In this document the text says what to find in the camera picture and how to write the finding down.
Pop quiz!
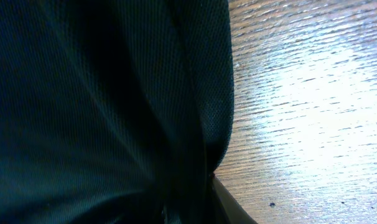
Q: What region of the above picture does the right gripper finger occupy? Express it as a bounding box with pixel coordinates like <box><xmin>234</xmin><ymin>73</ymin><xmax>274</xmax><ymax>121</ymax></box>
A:
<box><xmin>212</xmin><ymin>176</ymin><xmax>258</xmax><ymax>224</ymax></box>

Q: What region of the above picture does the black t-shirt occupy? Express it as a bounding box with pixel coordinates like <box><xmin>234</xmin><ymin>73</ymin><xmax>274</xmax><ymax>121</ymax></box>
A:
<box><xmin>0</xmin><ymin>0</ymin><xmax>234</xmax><ymax>223</ymax></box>

